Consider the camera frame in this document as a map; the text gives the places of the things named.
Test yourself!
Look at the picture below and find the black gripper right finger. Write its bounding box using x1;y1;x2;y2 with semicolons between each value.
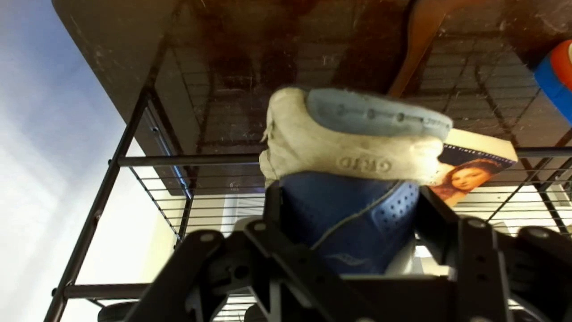
417;189;572;322

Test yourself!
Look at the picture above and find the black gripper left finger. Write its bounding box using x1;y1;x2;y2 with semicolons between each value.
122;181;360;322

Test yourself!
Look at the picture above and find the blue grey sneaker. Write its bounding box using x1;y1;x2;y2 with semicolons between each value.
258;87;456;278

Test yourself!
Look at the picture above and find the black metal shoe rack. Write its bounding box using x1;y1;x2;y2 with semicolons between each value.
44;0;572;322

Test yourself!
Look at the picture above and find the paperback book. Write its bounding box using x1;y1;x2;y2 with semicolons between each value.
428;128;521;208

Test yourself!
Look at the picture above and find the blue spray cleaner bottle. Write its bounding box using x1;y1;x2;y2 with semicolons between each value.
531;38;572;124

